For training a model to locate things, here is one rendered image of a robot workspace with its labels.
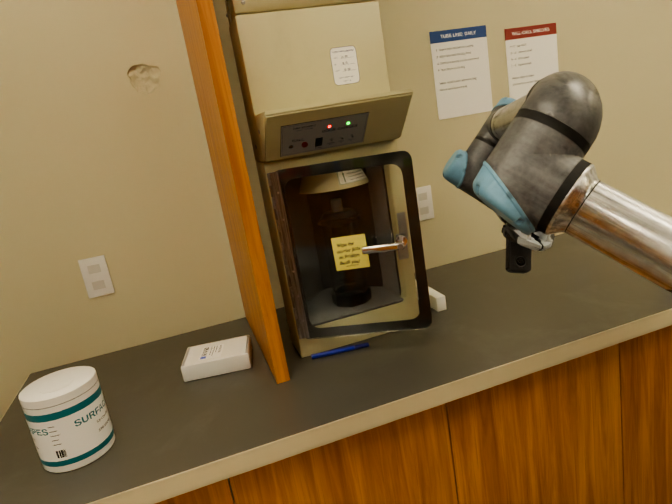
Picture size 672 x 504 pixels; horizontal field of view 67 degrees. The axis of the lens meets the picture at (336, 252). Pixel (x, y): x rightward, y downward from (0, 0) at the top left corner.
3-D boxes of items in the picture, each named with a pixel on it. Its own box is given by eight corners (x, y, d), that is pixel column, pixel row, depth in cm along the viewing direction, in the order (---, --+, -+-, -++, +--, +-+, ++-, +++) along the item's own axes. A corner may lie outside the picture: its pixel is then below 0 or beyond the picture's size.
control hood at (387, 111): (262, 162, 111) (253, 115, 108) (397, 137, 119) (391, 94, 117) (272, 163, 100) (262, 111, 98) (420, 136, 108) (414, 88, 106)
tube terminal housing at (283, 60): (279, 325, 145) (221, 40, 127) (383, 297, 154) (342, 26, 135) (301, 358, 122) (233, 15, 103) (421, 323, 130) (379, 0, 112)
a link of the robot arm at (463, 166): (463, 135, 117) (502, 160, 118) (436, 176, 119) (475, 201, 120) (472, 132, 110) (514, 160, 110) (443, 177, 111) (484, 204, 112)
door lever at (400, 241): (364, 250, 112) (362, 239, 111) (407, 245, 110) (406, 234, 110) (362, 257, 107) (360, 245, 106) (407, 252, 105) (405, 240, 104)
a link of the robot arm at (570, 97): (580, 30, 68) (490, 93, 116) (532, 103, 69) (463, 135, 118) (653, 77, 68) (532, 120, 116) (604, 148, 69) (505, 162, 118)
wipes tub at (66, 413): (51, 444, 102) (28, 377, 99) (119, 423, 106) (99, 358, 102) (35, 483, 90) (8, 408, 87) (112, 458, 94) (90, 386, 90)
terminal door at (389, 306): (303, 338, 121) (270, 170, 111) (433, 326, 115) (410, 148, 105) (302, 340, 120) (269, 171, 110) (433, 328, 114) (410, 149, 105)
